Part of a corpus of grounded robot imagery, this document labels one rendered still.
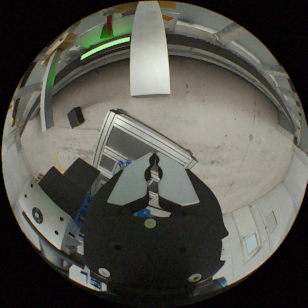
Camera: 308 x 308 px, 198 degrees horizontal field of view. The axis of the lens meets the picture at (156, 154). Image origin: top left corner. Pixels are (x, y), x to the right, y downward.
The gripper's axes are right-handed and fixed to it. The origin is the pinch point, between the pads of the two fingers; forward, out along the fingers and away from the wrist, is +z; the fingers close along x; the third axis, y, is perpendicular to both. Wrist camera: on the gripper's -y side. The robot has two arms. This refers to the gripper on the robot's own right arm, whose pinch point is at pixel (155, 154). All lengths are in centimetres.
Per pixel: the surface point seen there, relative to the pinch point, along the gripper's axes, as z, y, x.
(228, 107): 83, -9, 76
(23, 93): -3, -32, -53
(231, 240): -9, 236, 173
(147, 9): -3.3, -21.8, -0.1
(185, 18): 18, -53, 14
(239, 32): 0.6, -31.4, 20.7
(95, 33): 5.7, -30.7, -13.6
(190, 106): 83, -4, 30
